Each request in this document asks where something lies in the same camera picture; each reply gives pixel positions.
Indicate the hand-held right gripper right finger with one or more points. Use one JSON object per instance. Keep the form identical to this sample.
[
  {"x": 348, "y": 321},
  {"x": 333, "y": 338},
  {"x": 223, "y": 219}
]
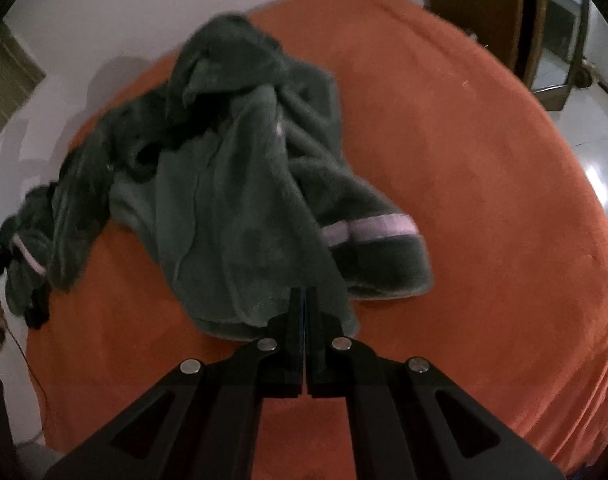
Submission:
[{"x": 329, "y": 355}]

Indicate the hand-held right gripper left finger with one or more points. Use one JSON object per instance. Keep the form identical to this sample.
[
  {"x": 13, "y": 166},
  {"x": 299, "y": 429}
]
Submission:
[{"x": 279, "y": 355}]

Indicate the green fleece jacket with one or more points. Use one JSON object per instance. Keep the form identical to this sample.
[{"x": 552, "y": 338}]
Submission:
[{"x": 244, "y": 185}]

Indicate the orange bed blanket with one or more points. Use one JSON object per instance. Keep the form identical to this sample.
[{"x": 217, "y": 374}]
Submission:
[{"x": 458, "y": 185}]

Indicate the black printed garment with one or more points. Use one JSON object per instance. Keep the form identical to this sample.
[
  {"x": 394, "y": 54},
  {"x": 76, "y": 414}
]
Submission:
[{"x": 36, "y": 310}]

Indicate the green fleece pants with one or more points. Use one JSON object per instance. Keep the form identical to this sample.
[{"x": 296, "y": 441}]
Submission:
[{"x": 29, "y": 240}]

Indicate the wooden door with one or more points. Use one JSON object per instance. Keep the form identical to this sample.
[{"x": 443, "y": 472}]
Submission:
[{"x": 476, "y": 10}]

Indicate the glass panel door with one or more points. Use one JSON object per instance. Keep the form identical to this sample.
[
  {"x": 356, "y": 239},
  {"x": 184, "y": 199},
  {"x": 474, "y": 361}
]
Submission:
[{"x": 558, "y": 35}]

